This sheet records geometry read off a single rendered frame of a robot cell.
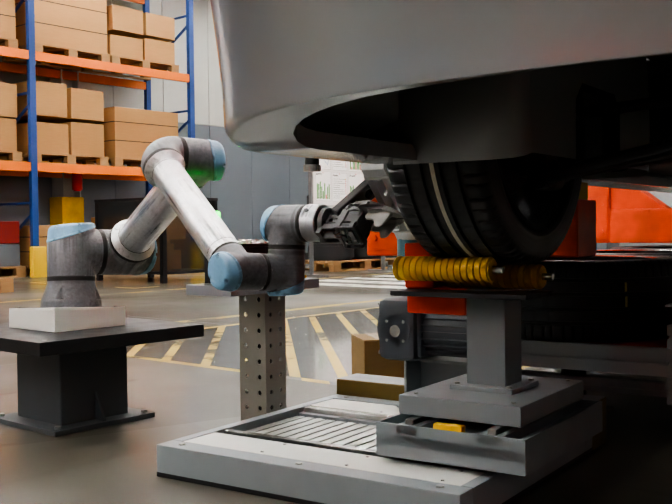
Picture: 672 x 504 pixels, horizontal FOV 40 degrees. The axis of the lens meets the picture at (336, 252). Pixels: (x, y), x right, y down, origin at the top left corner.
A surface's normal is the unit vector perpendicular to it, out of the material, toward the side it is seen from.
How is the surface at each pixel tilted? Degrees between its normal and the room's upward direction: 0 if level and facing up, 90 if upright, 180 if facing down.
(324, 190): 90
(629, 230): 90
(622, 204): 90
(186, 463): 90
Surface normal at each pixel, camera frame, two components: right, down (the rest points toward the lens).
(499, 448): -0.56, 0.03
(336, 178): 0.76, 0.01
